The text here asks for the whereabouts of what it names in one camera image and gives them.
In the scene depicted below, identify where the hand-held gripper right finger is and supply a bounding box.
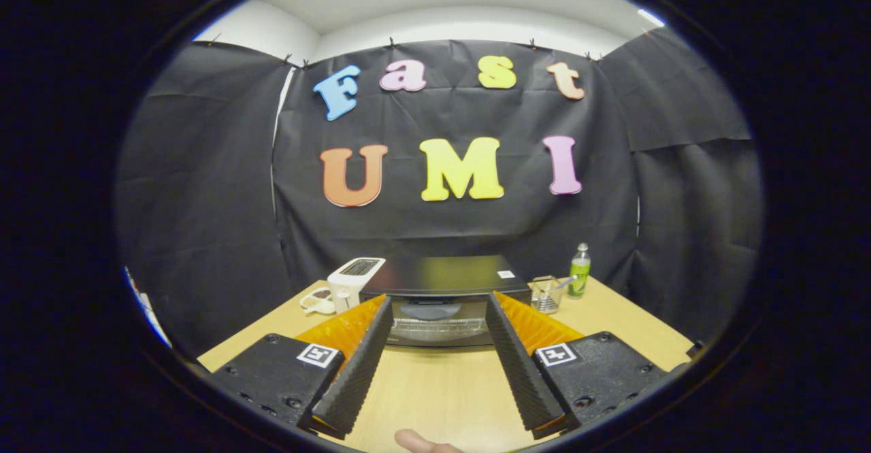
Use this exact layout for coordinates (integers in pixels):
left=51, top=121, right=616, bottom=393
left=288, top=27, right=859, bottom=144
left=485, top=291, right=671, bottom=440

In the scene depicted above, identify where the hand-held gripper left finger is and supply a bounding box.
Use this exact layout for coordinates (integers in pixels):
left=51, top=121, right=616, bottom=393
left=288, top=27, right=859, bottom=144
left=211, top=295, right=394, bottom=440

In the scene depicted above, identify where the black toaster oven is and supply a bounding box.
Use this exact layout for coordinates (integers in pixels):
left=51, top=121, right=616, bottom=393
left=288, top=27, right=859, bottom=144
left=359, top=256, right=533, bottom=350

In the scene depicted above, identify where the white pop-up toaster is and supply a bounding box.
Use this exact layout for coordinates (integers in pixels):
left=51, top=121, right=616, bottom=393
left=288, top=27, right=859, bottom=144
left=327, top=257, right=386, bottom=314

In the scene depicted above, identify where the clear glass beaker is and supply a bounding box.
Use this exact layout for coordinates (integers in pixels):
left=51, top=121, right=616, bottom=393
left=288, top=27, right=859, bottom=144
left=529, top=275, right=578, bottom=315

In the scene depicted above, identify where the small white divided dish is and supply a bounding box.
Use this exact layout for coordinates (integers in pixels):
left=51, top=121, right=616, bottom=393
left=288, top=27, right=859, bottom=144
left=299, top=287, right=336, bottom=315

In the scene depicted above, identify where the green drink bottle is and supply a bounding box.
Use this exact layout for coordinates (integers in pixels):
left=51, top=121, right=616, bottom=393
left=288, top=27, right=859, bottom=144
left=569, top=243, right=591, bottom=299

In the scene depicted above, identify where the row of black cloth clips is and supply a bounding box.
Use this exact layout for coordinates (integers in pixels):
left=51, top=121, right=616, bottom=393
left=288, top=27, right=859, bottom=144
left=208, top=31, right=651, bottom=70

